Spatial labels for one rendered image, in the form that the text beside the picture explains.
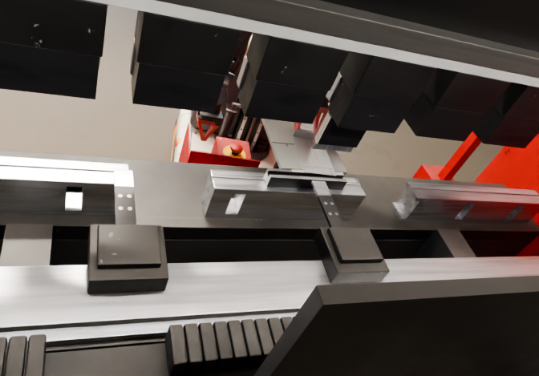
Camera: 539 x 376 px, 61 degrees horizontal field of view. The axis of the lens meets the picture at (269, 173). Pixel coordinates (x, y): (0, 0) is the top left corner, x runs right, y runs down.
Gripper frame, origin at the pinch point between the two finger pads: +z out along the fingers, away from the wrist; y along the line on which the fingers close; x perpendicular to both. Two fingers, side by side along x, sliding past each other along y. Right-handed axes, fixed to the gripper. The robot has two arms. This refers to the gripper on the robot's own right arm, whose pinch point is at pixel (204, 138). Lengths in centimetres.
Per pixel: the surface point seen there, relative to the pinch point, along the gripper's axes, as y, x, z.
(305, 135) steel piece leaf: 23.1, 20.9, -15.7
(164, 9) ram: 53, -20, -43
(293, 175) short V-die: 37.0, 15.2, -11.0
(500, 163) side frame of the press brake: 4, 104, -11
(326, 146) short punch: 38.3, 19.6, -20.1
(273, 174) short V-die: 36.3, 10.7, -10.3
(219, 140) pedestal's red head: -3.1, 5.4, 1.4
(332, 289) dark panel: 96, -4, -31
